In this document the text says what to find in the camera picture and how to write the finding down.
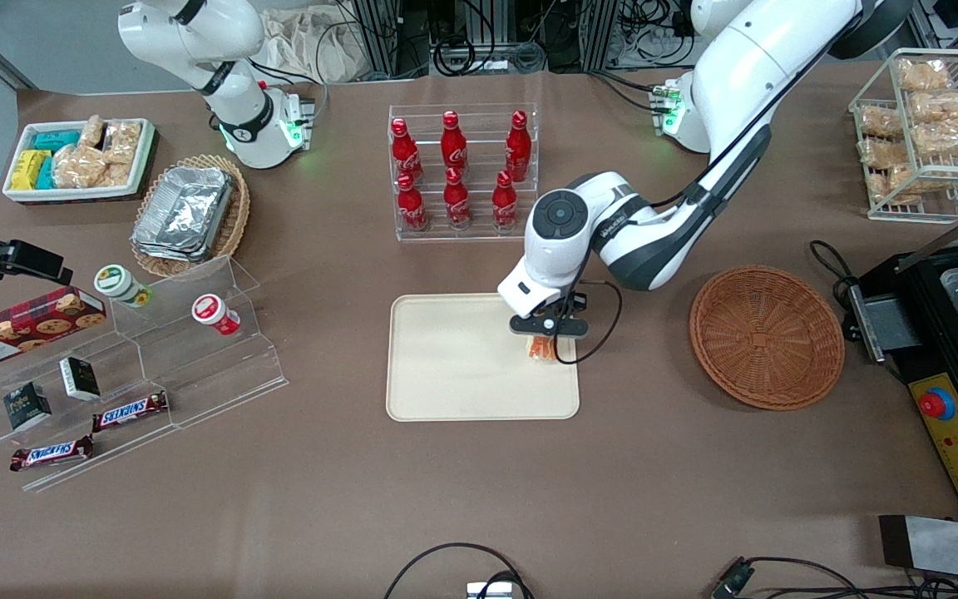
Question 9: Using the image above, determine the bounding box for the beige cloth bag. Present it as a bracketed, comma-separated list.
[263, 8, 363, 84]

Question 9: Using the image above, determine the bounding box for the yellow snack pack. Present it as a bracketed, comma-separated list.
[12, 150, 52, 191]

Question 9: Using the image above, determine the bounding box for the black looped cable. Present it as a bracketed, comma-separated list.
[383, 543, 535, 599]

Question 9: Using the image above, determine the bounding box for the small white and black box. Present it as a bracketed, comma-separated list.
[59, 356, 101, 402]

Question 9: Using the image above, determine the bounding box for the clear bag of fried snacks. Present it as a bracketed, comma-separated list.
[911, 116, 958, 156]
[859, 137, 912, 172]
[909, 92, 958, 122]
[860, 106, 904, 138]
[866, 166, 925, 205]
[897, 58, 952, 91]

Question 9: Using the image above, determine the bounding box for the oval light wicker basket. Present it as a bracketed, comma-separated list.
[130, 154, 251, 280]

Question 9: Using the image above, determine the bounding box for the green lid yogurt cup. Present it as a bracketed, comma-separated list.
[95, 265, 153, 309]

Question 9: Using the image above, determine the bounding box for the aluminium frame post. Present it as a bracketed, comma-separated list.
[587, 0, 621, 72]
[354, 0, 401, 77]

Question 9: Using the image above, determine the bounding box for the stack of foil trays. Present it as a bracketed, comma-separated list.
[131, 166, 235, 260]

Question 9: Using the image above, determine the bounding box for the red cola bottle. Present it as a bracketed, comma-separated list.
[506, 111, 532, 182]
[443, 167, 472, 230]
[492, 171, 519, 230]
[391, 117, 424, 182]
[441, 111, 468, 171]
[397, 173, 429, 232]

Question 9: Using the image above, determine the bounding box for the black arm base cable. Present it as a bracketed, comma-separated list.
[587, 71, 667, 113]
[250, 58, 330, 126]

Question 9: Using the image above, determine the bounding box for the black machine power cable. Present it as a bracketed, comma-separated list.
[807, 240, 862, 342]

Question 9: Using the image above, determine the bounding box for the brown snickers bar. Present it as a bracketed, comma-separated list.
[92, 391, 170, 433]
[10, 435, 95, 473]

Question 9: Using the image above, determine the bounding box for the grey metal lever bar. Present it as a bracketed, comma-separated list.
[895, 196, 958, 275]

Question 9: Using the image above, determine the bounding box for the clear acrylic bottle rack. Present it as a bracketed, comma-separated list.
[388, 102, 540, 242]

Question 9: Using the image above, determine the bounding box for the red tartan cookie box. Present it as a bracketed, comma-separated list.
[0, 287, 107, 371]

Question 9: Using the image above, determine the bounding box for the red emergency stop button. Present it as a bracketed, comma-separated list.
[920, 387, 956, 422]

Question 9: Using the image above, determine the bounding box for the thin black cable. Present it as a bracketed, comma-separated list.
[745, 556, 958, 599]

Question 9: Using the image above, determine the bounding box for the red lid yogurt cup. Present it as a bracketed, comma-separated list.
[191, 294, 240, 336]

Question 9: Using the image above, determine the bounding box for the beige plastic tray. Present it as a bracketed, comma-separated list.
[386, 291, 580, 423]

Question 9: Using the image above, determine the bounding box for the black coiled cable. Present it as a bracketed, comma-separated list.
[432, 37, 477, 76]

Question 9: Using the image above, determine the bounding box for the grey flat panel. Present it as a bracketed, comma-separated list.
[878, 515, 958, 583]

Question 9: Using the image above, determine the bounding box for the round brown wicker basket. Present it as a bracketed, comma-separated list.
[689, 265, 846, 411]

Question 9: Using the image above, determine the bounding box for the white wire basket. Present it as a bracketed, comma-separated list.
[849, 48, 958, 223]

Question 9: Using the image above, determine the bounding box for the black machine with yellow panel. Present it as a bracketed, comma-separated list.
[849, 245, 958, 525]

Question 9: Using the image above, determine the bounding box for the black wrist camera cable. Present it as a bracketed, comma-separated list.
[554, 281, 623, 365]

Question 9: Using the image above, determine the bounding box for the black cable connector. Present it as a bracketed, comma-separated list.
[712, 562, 754, 599]

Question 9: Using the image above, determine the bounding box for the white rectangular bin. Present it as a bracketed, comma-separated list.
[2, 119, 157, 205]

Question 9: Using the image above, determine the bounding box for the clear acrylic step display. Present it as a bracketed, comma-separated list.
[0, 254, 289, 493]

